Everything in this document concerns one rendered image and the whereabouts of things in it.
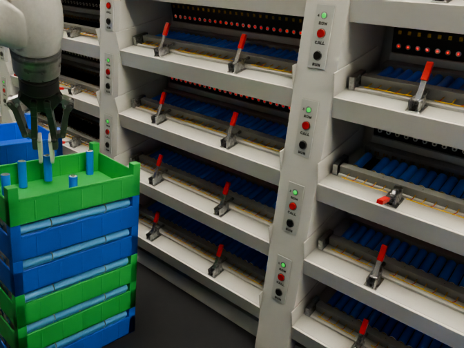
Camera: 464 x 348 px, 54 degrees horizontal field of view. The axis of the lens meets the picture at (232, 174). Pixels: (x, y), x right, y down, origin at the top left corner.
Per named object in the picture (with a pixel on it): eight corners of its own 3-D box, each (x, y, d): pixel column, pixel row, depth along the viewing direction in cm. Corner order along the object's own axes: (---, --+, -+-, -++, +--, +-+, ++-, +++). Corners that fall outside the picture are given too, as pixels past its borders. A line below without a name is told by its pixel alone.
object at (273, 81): (293, 108, 99) (293, 45, 91) (121, 65, 134) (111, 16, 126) (339, 78, 111) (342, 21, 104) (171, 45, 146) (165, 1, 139)
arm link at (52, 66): (60, 61, 83) (61, 88, 87) (62, 36, 89) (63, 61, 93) (5, 57, 81) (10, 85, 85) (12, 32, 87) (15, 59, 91)
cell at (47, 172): (46, 181, 106) (45, 156, 104) (43, 179, 107) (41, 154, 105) (54, 180, 107) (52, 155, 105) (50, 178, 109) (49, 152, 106)
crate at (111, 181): (10, 228, 87) (7, 189, 84) (-28, 192, 100) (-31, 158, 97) (139, 195, 108) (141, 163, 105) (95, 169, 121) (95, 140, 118)
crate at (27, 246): (12, 264, 90) (10, 228, 87) (-24, 225, 102) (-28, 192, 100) (139, 224, 111) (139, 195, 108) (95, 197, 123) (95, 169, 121)
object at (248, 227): (270, 257, 112) (268, 213, 104) (119, 182, 147) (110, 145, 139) (314, 215, 124) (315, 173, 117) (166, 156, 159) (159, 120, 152)
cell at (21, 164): (15, 160, 102) (17, 186, 104) (18, 162, 101) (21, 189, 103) (23, 159, 103) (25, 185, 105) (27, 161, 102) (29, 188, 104)
